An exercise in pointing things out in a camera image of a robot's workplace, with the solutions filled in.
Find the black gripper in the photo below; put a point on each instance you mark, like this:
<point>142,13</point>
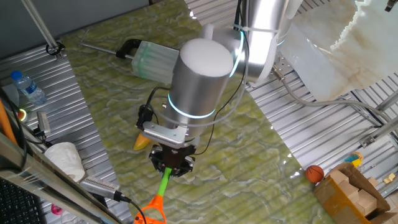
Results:
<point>174,157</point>

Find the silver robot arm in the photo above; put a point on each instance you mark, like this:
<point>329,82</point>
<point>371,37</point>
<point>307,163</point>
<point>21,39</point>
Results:
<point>199,93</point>

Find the pink small object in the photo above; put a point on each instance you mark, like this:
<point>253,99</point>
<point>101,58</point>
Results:
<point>56,210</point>

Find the yellow toy mango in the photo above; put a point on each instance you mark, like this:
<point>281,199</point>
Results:
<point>141,143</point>

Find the green marble pattern mat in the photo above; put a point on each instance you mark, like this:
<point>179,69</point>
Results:
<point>248,155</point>

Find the translucent plastic box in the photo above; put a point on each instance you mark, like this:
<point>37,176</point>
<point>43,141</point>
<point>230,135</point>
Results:
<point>152,62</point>

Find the white toilet paper roll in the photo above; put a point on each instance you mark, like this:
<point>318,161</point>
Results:
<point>63,158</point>

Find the small toy basketball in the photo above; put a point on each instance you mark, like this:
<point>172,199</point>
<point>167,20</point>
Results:
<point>314,174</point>

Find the red round button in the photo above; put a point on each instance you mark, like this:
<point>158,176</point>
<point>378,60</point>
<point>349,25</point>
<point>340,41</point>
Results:
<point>21,115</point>

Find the black keyboard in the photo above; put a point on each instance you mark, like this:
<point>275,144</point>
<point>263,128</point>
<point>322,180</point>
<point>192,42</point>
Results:
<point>15,205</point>

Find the brown cardboard box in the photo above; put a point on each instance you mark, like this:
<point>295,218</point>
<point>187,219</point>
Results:
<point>329,202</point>

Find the clear water bottle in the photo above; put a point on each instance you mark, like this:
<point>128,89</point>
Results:
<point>29,88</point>

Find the orange pole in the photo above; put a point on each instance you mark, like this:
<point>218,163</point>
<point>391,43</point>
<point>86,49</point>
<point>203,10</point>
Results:
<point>6,124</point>

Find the blue toy block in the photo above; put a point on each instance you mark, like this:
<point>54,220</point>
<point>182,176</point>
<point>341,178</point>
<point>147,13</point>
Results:
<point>350,158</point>

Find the yellow toy block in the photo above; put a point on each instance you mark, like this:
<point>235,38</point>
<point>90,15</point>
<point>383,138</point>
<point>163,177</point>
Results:
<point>357,162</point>

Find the thin metal pole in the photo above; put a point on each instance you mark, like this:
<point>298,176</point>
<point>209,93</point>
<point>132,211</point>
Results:
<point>38,21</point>

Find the white cloth cover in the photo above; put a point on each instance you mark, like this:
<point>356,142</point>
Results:
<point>342,46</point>

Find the small tan wooden block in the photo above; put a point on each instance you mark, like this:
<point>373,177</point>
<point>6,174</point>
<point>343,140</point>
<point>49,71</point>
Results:
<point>392,176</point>
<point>387,180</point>

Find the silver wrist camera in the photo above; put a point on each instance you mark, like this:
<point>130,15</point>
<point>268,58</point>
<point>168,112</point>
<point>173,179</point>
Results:
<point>161,135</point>

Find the ribbed silver depth camera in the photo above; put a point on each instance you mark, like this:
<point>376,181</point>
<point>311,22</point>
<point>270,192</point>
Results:
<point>99,186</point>

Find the small silver camera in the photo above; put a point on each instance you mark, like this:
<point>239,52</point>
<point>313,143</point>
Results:
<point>43,123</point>

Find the aluminium frame rail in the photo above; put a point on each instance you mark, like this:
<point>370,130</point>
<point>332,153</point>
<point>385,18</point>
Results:
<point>31,174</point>

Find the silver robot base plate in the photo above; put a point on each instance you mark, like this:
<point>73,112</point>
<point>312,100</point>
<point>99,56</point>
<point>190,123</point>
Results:
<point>284,63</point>

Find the aluminium frame bar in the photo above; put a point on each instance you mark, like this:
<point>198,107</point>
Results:
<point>388,101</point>
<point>385,130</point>

